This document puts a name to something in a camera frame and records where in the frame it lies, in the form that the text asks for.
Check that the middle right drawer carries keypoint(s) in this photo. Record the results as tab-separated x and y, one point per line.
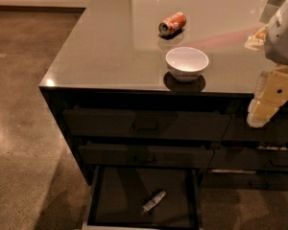
242	159

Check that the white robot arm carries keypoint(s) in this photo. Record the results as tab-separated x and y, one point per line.
276	41

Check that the open bottom left drawer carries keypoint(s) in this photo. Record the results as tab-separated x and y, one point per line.
118	194

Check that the white bowl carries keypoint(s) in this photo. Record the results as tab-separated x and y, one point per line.
186	64

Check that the orange soda can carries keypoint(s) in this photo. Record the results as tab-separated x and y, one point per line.
172	24

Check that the top left drawer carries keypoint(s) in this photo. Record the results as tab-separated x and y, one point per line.
125	123

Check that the middle left drawer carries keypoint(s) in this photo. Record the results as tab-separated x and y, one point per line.
152	156

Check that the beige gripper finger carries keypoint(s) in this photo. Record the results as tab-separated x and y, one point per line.
260	113
256	41

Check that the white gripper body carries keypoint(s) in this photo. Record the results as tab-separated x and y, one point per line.
282	37

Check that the dark counter cabinet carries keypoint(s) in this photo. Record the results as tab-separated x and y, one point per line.
115	59

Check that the top right drawer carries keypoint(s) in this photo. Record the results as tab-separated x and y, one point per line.
276	131

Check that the bottom right drawer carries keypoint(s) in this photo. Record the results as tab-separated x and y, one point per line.
265	181

